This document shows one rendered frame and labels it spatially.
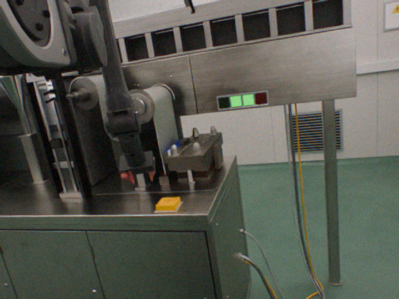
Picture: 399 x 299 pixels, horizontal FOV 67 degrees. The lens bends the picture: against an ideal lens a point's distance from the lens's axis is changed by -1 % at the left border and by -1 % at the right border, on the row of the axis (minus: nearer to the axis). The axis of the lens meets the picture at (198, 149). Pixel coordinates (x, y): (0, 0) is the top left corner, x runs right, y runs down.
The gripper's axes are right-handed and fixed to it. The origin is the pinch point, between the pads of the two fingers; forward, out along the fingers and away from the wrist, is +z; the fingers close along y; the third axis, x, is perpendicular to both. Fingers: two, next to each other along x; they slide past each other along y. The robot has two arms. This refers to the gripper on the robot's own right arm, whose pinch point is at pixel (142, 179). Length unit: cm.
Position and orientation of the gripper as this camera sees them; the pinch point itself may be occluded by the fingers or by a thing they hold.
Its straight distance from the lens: 101.2
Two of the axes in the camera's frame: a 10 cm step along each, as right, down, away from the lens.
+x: 1.6, 6.8, -7.2
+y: -9.8, 1.7, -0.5
